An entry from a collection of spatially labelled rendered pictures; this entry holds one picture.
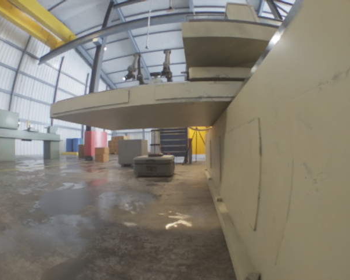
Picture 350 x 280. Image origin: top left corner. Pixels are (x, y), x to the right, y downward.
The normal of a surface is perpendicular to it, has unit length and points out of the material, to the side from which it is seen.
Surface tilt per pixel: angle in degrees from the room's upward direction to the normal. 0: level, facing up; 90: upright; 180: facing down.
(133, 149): 90
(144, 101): 90
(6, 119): 90
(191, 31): 90
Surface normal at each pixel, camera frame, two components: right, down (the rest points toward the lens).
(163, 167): -0.07, -0.05
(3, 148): 0.99, -0.03
